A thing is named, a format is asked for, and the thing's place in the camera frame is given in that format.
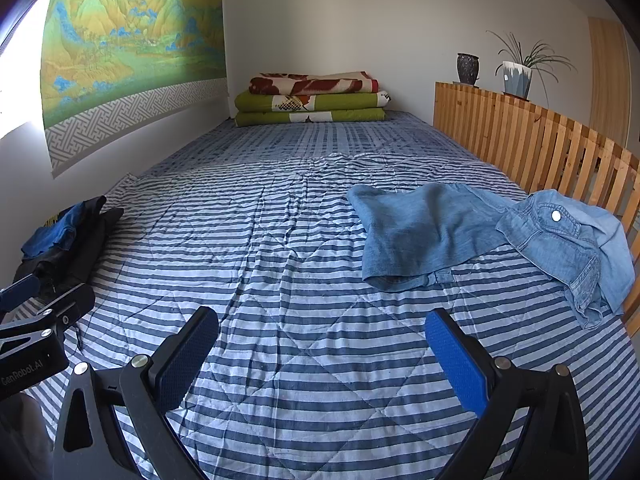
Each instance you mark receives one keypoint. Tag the wooden slatted bed rail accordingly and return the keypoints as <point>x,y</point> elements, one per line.
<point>475,120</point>

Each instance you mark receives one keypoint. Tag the landscape wall poster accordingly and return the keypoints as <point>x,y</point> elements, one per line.
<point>125,35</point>

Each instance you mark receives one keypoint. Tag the green folded quilt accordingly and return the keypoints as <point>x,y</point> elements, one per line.
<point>350,102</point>

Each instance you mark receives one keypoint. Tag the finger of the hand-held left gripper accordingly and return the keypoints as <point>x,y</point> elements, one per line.
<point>20,292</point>
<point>70,302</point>

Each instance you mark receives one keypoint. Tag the red white patterned blanket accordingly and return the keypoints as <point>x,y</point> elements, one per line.
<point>320,84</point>

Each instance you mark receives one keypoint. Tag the dark ceramic pot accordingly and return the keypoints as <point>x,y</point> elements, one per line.
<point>468,67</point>

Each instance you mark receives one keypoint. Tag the blue folded garment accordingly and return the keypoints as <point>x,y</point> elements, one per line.
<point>50,240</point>

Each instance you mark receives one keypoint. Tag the blue white striped bed quilt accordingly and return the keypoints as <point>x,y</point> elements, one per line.
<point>250,240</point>

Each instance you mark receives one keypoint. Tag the light wooden panel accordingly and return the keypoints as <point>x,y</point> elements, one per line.
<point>607,80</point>

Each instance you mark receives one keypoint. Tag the black folded garment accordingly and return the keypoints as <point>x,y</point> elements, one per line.
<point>95,230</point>

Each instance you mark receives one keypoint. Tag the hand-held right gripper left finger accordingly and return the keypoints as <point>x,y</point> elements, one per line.
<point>187,355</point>

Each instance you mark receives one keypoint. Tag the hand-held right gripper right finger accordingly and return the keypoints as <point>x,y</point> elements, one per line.
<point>457,365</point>

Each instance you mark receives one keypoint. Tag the light blue denim shirt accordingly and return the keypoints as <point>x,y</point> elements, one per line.
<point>560,245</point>

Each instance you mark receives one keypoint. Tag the potted plant in white pot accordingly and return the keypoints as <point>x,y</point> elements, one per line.
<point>517,77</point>

